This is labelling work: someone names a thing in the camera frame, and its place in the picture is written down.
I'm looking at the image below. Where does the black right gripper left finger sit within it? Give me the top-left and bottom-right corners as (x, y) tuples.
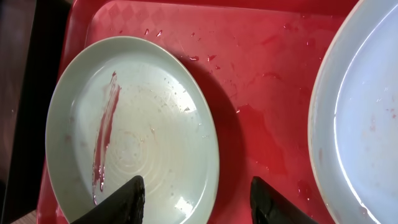
(72, 175), (145, 224)

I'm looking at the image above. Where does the white ceramic plate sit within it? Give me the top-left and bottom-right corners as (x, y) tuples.
(308, 0), (397, 223)

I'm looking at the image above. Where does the dark brown tray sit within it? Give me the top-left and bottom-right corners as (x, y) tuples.
(1, 0), (71, 223)

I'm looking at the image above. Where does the pale green ceramic plate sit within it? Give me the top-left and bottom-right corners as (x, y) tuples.
(45, 36), (220, 223)

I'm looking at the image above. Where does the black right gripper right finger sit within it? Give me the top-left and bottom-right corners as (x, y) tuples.
(250, 176), (317, 224)

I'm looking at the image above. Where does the red plastic tray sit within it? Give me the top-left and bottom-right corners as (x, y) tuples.
(36, 0), (361, 224)

